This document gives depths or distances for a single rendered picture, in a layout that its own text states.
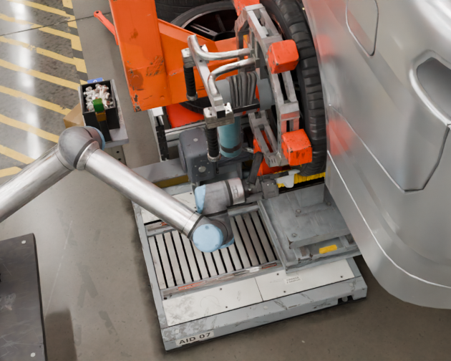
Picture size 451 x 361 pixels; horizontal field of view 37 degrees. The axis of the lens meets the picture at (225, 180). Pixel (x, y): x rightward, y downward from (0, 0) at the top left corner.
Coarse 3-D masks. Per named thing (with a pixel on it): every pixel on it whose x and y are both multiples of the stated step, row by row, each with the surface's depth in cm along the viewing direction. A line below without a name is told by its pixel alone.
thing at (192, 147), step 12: (180, 132) 290; (192, 132) 289; (204, 132) 288; (180, 144) 287; (192, 144) 283; (204, 144) 283; (252, 144) 287; (180, 156) 289; (192, 156) 280; (204, 156) 281; (240, 156) 289; (252, 156) 290; (192, 168) 284; (204, 168) 285; (216, 168) 290; (228, 168) 313; (240, 168) 304; (192, 180) 289; (204, 180) 312; (216, 180) 312
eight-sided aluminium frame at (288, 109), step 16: (240, 16) 233; (256, 16) 222; (240, 32) 243; (256, 32) 214; (272, 32) 211; (240, 48) 248; (272, 80) 208; (288, 80) 208; (288, 96) 211; (288, 112) 208; (256, 128) 255; (272, 144) 250; (272, 160) 238
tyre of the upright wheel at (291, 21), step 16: (272, 0) 218; (288, 0) 212; (288, 16) 208; (304, 16) 208; (288, 32) 208; (304, 32) 205; (304, 48) 204; (304, 64) 203; (304, 80) 204; (320, 80) 204; (304, 96) 207; (320, 96) 205; (304, 112) 212; (320, 112) 206; (272, 128) 263; (320, 128) 209; (320, 144) 213; (320, 160) 220; (304, 176) 237
